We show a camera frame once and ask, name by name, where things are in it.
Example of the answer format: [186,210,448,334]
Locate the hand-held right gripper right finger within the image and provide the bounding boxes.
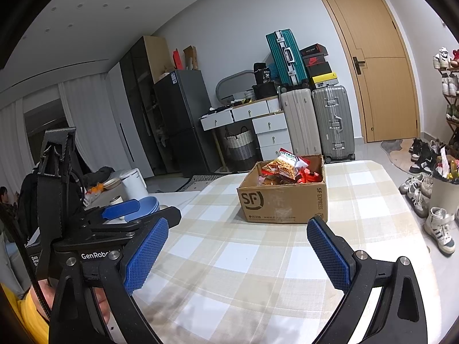
[306,217,429,344]

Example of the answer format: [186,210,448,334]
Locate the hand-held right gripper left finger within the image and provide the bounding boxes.
[48,217,170,344]

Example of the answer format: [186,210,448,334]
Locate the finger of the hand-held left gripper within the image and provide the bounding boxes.
[90,206,182,233]
[101,199,141,221]

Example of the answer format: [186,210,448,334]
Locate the brown cardboard box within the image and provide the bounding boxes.
[237,154,328,223]

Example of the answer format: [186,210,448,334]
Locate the dark red snack packet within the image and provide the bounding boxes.
[297,167,321,184]

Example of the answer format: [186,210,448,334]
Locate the white red noodle snack bag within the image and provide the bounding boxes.
[260,148,310,180]

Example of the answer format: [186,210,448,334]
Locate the person's left forearm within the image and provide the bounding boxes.
[0,283,51,344]

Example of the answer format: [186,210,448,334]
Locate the person's left hand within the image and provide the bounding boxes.
[30,281,113,328]

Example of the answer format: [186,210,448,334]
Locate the stacked blue bowls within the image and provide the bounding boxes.
[138,196,160,219]

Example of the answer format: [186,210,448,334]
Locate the white kettle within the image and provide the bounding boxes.
[120,168,149,203]

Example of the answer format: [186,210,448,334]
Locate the dark cloth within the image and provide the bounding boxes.
[81,167,115,187]

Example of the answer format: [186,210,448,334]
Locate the striped floor mat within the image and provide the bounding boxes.
[174,174,225,192]

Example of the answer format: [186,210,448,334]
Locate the woven laundry basket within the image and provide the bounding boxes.
[224,126,259,172]

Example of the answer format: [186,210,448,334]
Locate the white curtain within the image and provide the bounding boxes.
[0,72,133,187]

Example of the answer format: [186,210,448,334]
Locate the dark grey fridge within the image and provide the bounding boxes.
[153,69,225,178]

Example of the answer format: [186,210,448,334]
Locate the dark wardrobe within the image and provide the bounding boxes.
[118,36,173,179]

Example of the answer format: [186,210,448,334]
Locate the white high-top sneaker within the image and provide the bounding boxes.
[423,206,456,256]

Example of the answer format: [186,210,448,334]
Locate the grey door rug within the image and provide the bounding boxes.
[380,139,418,173]

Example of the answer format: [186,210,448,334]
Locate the white drawer desk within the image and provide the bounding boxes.
[200,98,294,173]

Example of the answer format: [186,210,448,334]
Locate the group of shoes on floor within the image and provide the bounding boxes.
[398,137,452,219]

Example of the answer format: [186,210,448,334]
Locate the white waste bin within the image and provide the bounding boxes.
[428,172,459,216]

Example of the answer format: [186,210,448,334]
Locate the silver suitcase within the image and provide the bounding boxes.
[311,85,356,161]

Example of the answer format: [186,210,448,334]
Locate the beige suitcase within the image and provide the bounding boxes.
[279,88,323,158]

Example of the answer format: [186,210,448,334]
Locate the grey oval mirror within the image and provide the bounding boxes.
[215,70,256,104]

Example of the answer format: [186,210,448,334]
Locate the brown cardboard piece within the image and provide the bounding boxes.
[183,45,199,71]

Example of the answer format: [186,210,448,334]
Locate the wooden shoe rack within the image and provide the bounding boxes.
[443,68,459,147]

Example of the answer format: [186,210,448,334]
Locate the light wooden door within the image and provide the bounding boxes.
[313,0,421,143]

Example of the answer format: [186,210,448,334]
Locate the teal suitcase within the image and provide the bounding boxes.
[266,30,309,87]

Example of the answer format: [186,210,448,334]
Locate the rows of shoes on rack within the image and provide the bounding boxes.
[432,46,459,122]

